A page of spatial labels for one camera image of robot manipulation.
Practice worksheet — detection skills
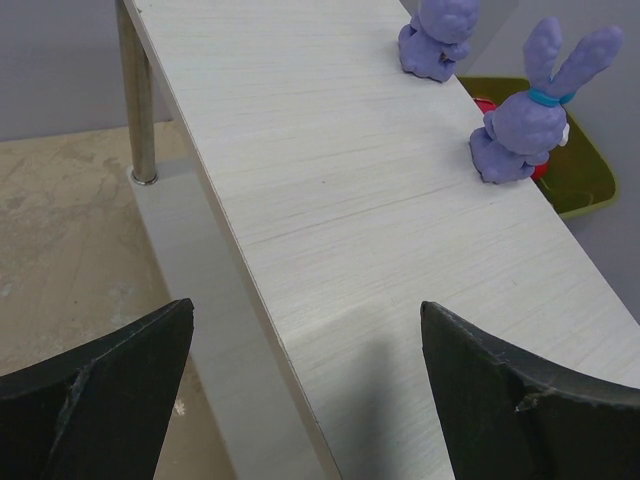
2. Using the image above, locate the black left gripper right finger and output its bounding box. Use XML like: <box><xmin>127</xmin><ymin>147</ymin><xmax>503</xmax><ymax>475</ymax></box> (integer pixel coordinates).
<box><xmin>420</xmin><ymin>301</ymin><xmax>639</xmax><ymax>479</ymax></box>

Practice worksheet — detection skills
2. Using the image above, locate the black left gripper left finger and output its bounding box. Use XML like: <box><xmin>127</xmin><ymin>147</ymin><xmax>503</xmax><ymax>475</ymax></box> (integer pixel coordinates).
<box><xmin>1</xmin><ymin>299</ymin><xmax>194</xmax><ymax>479</ymax></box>

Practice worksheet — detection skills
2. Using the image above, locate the purple bunny with blue bow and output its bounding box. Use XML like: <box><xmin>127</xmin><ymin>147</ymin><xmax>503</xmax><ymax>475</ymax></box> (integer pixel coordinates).
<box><xmin>469</xmin><ymin>17</ymin><xmax>624</xmax><ymax>184</ymax></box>

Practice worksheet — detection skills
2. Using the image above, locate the purple bunny with strawberry cake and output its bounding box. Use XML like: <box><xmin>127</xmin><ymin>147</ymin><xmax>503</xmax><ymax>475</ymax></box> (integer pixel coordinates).
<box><xmin>398</xmin><ymin>0</ymin><xmax>479</xmax><ymax>83</ymax></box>

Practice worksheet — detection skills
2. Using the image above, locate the white two-tier shelf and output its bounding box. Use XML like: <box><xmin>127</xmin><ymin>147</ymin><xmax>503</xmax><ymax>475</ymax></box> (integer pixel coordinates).
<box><xmin>116</xmin><ymin>1</ymin><xmax>639</xmax><ymax>479</ymax></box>

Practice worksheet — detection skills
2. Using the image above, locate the olive green plastic bin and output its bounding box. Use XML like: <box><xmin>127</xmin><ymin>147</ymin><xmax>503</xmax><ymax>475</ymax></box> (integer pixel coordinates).
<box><xmin>458</xmin><ymin>76</ymin><xmax>618</xmax><ymax>220</ymax></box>

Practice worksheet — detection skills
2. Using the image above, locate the red toy apple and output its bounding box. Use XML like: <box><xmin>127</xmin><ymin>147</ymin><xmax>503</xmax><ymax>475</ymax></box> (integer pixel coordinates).
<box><xmin>473</xmin><ymin>97</ymin><xmax>498</xmax><ymax>114</ymax></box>

